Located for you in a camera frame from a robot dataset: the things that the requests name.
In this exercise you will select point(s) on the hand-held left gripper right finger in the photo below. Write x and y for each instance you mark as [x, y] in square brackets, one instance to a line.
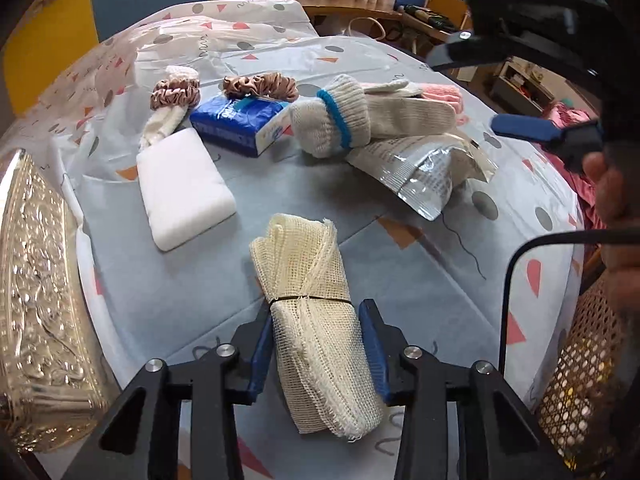
[375, 355]

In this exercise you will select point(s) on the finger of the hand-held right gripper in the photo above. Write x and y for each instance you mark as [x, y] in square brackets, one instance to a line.
[525, 127]
[465, 49]

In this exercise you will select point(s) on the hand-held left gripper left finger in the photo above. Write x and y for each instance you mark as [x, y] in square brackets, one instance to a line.
[260, 355]

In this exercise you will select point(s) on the cream mesh gauze roll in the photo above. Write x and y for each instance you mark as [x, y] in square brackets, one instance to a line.
[310, 320]

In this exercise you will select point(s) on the person's right hand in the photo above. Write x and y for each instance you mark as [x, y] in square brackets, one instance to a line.
[615, 220]

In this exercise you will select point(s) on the low storage shelf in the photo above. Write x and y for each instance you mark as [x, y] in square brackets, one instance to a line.
[520, 85]

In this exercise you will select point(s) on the pink blanket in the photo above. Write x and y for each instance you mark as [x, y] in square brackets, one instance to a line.
[570, 115]

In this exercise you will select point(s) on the dark tool bag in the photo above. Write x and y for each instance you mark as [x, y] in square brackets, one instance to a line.
[430, 16]

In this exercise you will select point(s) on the pink yarn bundle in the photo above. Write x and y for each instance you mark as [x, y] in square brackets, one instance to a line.
[440, 94]

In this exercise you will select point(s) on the silver foil pouch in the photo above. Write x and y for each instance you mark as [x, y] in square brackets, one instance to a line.
[415, 175]

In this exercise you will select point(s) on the wooden desk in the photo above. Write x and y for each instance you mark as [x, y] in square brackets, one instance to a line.
[350, 12]

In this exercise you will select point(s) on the white knit glove pair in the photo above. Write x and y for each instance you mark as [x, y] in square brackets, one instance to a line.
[350, 115]

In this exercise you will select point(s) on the white sponge block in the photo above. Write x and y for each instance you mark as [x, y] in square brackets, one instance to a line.
[182, 190]

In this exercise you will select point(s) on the brown satin scrunchie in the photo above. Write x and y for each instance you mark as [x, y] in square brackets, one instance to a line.
[260, 84]

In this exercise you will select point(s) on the gold embossed tissue box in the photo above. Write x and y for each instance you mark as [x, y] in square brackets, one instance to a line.
[35, 285]

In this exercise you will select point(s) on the blue tissue pack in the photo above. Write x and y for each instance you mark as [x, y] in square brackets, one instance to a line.
[235, 120]

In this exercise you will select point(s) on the cream knit cloth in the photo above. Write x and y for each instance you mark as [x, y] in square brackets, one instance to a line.
[160, 122]

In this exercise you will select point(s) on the pink satin scrunchie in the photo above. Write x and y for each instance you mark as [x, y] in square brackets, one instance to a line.
[172, 92]

